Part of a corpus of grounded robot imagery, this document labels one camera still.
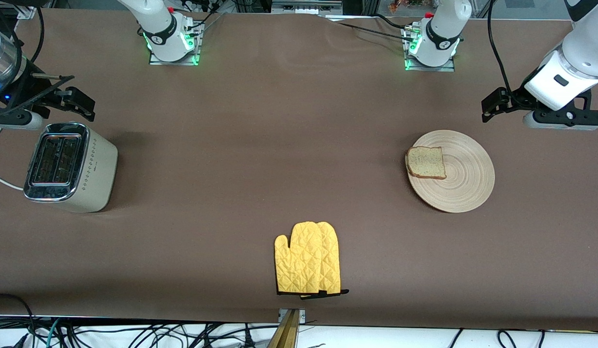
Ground round wooden plate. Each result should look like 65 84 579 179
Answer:
406 130 496 214

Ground brown bread slice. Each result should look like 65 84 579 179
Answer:
406 146 447 180

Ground beige chrome two-slot toaster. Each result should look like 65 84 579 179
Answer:
23 122 119 214

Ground grey equipment box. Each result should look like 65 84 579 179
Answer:
271 0 344 15

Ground yellow quilted oven mitt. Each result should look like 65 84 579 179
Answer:
274 221 328 296
317 221 350 299

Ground aluminium extrusion bar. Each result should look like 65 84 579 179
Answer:
267 308 307 348

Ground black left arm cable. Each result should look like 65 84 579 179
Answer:
487 0 517 97

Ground white toaster power cable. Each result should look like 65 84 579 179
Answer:
0 128 25 190

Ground black cable on table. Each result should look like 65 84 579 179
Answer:
328 14 413 39

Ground tangled black floor cables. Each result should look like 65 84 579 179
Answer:
0 292 280 348

